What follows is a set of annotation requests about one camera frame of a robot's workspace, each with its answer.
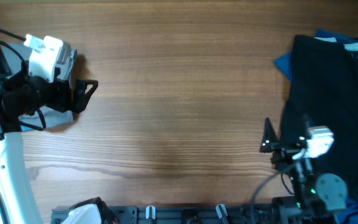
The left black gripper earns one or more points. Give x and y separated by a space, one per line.
62 102

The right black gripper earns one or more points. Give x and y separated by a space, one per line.
270 142

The grey shorts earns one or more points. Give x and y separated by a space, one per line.
52 117

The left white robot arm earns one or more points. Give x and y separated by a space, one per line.
17 202

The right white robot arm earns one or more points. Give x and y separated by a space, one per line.
316 197

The black garment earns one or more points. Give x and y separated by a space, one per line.
331 102

